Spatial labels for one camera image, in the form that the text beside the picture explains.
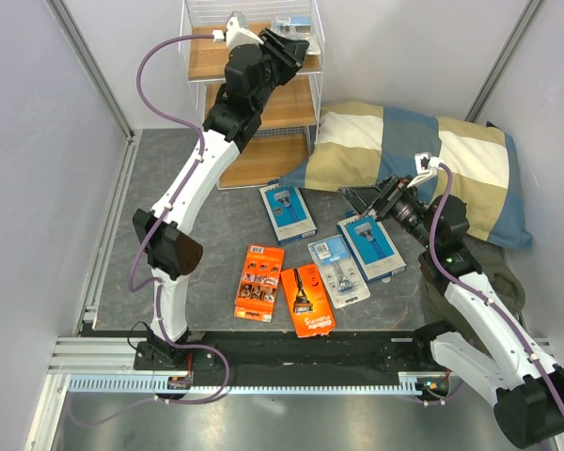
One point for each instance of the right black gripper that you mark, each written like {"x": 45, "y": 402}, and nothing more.
{"x": 393, "y": 189}

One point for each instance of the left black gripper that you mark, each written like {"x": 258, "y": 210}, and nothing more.
{"x": 289, "y": 54}

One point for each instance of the clear blister razor pack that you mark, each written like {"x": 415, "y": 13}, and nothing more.
{"x": 297, "y": 27}
{"x": 339, "y": 273}

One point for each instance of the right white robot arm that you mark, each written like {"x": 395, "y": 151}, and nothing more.
{"x": 518, "y": 378}

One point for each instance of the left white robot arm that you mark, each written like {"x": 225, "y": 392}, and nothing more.
{"x": 257, "y": 64}

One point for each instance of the middle wooden shelf board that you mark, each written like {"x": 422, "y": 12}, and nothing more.
{"x": 290, "y": 110}

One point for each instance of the top wooden shelf board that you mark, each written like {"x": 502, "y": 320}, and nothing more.
{"x": 208, "y": 59}

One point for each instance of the blue razor box right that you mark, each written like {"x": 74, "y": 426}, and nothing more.
{"x": 376, "y": 255}

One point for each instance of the blue razor box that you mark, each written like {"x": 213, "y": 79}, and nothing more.
{"x": 288, "y": 213}
{"x": 376, "y": 255}

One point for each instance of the blue razor box left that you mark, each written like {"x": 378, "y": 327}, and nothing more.
{"x": 288, "y": 213}

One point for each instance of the orange Gillette Fusion box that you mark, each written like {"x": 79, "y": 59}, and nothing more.
{"x": 310, "y": 310}

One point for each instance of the orange razor box back-side up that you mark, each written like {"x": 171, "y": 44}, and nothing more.
{"x": 258, "y": 286}

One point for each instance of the olive green cloth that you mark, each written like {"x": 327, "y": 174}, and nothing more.
{"x": 505, "y": 284}

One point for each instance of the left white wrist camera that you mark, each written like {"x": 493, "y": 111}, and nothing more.
{"x": 237, "y": 30}

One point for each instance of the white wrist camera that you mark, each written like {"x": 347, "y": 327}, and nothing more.
{"x": 426, "y": 168}
{"x": 237, "y": 30}

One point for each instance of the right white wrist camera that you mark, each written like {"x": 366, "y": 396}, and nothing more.
{"x": 426, "y": 168}

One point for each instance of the white wire shelf unit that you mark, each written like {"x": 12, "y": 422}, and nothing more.
{"x": 195, "y": 13}

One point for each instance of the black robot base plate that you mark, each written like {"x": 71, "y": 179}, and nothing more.
{"x": 275, "y": 357}

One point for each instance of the grey slotted cable duct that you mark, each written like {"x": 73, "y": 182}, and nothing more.
{"x": 405, "y": 385}

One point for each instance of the right aluminium frame post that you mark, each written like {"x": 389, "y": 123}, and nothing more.
{"x": 509, "y": 49}

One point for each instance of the aluminium frame post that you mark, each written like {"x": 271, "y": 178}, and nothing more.
{"x": 509, "y": 49}
{"x": 79, "y": 45}

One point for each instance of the left aluminium frame post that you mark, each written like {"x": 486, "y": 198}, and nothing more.
{"x": 79, "y": 45}

